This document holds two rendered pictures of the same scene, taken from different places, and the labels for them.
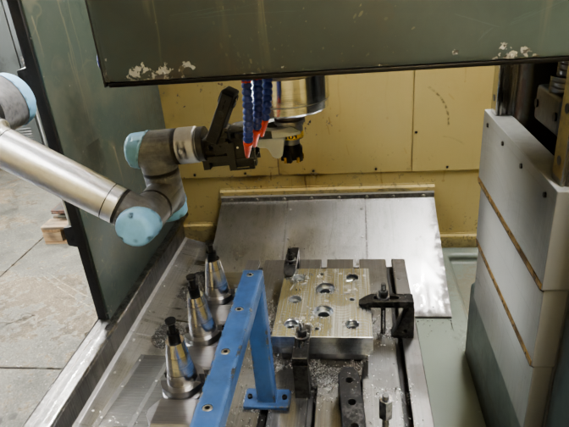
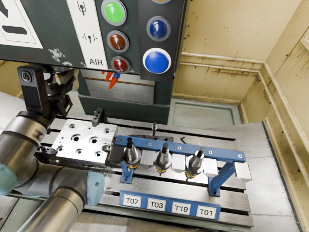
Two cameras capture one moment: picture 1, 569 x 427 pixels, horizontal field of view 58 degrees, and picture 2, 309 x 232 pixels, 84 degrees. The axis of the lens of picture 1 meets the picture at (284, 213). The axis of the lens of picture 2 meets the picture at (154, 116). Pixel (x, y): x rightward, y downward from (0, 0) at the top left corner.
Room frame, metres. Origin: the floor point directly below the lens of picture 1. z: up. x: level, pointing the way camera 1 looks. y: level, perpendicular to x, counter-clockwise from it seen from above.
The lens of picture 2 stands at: (0.75, 0.42, 1.78)
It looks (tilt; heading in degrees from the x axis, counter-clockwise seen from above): 50 degrees down; 266
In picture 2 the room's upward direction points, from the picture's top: 3 degrees clockwise
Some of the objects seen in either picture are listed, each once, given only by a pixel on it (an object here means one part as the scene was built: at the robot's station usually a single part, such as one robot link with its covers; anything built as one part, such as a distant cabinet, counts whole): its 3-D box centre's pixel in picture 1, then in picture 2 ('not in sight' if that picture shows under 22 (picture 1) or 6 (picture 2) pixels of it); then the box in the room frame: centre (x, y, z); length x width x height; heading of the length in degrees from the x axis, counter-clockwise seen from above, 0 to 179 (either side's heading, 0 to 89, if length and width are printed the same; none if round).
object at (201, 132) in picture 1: (229, 145); (46, 107); (1.01, 0.10, 1.43); 0.12 x 0.08 x 0.09; 81
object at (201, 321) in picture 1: (198, 312); (163, 154); (0.69, 0.15, 1.26); 0.04 x 0.04 x 0.07
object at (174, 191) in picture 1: (163, 196); (38, 178); (1.02, 0.25, 1.33); 0.11 x 0.08 x 0.11; 170
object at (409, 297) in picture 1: (386, 309); (98, 118); (1.03, -0.23, 0.97); 0.13 x 0.03 x 0.15; 81
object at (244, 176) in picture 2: not in sight; (242, 171); (0.42, 0.19, 1.21); 0.07 x 0.05 x 0.01; 81
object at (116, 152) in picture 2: (224, 280); (117, 154); (0.85, 0.13, 1.21); 0.07 x 0.05 x 0.01; 81
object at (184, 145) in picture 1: (190, 145); (28, 131); (1.02, 0.18, 1.43); 0.08 x 0.05 x 0.08; 171
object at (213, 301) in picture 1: (218, 296); (132, 156); (0.80, 0.13, 1.21); 0.06 x 0.06 x 0.03
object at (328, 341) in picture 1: (324, 307); (85, 141); (1.08, -0.08, 0.96); 0.29 x 0.23 x 0.05; 171
